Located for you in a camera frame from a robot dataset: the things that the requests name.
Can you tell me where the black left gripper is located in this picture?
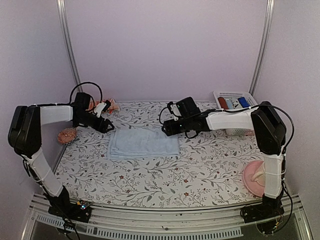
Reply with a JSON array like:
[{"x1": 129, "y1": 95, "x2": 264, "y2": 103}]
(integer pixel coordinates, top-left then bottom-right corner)
[{"x1": 76, "y1": 111, "x2": 116, "y2": 133}]

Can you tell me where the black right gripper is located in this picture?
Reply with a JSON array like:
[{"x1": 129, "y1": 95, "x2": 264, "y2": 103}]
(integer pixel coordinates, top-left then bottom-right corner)
[{"x1": 162, "y1": 116, "x2": 193, "y2": 136}]

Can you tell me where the light blue terry towel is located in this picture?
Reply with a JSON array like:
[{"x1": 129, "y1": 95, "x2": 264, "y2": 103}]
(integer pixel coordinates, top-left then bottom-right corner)
[{"x1": 107, "y1": 128, "x2": 180, "y2": 160}]

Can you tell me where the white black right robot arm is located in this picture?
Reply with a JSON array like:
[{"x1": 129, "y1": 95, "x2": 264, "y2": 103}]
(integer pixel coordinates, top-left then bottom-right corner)
[{"x1": 159, "y1": 97, "x2": 289, "y2": 218}]

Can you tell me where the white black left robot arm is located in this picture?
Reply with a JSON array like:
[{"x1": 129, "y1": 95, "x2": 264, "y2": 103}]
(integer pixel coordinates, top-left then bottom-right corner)
[{"x1": 8, "y1": 92, "x2": 115, "y2": 217}]

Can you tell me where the orange patterned towel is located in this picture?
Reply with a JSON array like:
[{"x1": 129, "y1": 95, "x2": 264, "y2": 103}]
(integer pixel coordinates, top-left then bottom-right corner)
[{"x1": 87, "y1": 98, "x2": 120, "y2": 113}]

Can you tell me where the dark red rolled towel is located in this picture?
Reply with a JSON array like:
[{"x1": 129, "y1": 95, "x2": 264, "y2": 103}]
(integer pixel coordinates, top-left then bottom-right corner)
[{"x1": 217, "y1": 97, "x2": 229, "y2": 110}]

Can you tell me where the light blue rolled towel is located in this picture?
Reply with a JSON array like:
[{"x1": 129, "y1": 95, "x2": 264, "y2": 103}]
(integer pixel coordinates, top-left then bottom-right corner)
[{"x1": 225, "y1": 98, "x2": 234, "y2": 110}]

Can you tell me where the panda print rolled towel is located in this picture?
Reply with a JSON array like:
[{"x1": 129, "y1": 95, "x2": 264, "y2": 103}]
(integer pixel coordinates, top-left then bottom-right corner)
[{"x1": 231, "y1": 98, "x2": 243, "y2": 109}]

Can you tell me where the dark blue rolled towel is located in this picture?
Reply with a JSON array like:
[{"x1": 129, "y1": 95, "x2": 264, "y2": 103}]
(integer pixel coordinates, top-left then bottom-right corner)
[{"x1": 237, "y1": 97, "x2": 251, "y2": 108}]

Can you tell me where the white perforated plastic basket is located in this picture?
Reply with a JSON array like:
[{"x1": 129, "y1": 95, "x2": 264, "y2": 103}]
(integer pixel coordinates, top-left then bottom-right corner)
[{"x1": 213, "y1": 91, "x2": 258, "y2": 136}]

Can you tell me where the cream ceramic mug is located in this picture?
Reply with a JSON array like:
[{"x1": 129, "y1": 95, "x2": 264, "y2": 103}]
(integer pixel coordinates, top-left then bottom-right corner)
[{"x1": 251, "y1": 170, "x2": 266, "y2": 187}]

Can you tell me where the pink saucer plate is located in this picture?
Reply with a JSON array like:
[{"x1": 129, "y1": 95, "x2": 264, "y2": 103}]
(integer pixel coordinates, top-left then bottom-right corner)
[{"x1": 242, "y1": 160, "x2": 266, "y2": 197}]

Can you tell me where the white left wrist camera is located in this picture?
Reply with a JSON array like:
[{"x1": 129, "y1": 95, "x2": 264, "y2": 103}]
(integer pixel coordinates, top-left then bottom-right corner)
[{"x1": 93, "y1": 100, "x2": 111, "y2": 118}]

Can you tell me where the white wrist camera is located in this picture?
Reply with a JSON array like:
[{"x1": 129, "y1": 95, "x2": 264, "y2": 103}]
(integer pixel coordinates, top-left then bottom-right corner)
[
  {"x1": 167, "y1": 101, "x2": 181, "y2": 118},
  {"x1": 93, "y1": 100, "x2": 111, "y2": 118}
]

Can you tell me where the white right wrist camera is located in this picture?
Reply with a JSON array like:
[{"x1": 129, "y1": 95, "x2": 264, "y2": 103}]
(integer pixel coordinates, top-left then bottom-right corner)
[{"x1": 167, "y1": 101, "x2": 181, "y2": 118}]

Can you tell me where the black left camera cable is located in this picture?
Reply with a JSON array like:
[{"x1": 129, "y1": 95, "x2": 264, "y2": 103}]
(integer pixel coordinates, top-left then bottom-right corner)
[{"x1": 68, "y1": 81, "x2": 104, "y2": 106}]

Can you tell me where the black camera cable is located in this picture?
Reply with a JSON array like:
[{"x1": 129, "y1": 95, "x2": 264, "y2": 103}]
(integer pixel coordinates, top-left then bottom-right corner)
[
  {"x1": 158, "y1": 104, "x2": 296, "y2": 226},
  {"x1": 68, "y1": 81, "x2": 104, "y2": 106}
]

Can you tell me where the aluminium front rail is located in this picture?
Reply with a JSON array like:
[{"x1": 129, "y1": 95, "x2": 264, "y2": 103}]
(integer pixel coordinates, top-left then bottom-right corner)
[{"x1": 21, "y1": 194, "x2": 316, "y2": 240}]

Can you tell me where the left aluminium frame post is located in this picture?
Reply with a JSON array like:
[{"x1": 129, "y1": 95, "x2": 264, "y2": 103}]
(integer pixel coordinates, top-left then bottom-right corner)
[{"x1": 56, "y1": 0, "x2": 83, "y2": 92}]

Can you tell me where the aluminium frame post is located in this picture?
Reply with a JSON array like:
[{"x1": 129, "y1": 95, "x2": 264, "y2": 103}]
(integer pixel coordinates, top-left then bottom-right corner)
[
  {"x1": 249, "y1": 0, "x2": 275, "y2": 96},
  {"x1": 56, "y1": 0, "x2": 83, "y2": 92}
]

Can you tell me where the black right camera cable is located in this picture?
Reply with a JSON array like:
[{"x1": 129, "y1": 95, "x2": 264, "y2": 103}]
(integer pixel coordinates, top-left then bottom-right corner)
[{"x1": 158, "y1": 104, "x2": 296, "y2": 226}]

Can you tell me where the right aluminium frame post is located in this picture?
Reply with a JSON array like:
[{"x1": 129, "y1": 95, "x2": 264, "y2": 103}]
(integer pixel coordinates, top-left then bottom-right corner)
[{"x1": 249, "y1": 0, "x2": 275, "y2": 96}]

